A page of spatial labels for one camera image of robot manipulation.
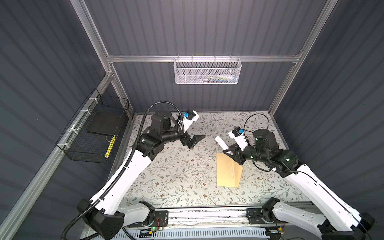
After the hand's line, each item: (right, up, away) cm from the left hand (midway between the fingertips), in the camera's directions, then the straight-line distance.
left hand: (198, 127), depth 66 cm
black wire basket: (-52, -4, +7) cm, 53 cm away
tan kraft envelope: (+19, -27, +23) cm, 40 cm away
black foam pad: (-48, +2, +10) cm, 49 cm away
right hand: (+14, -11, +2) cm, 18 cm away
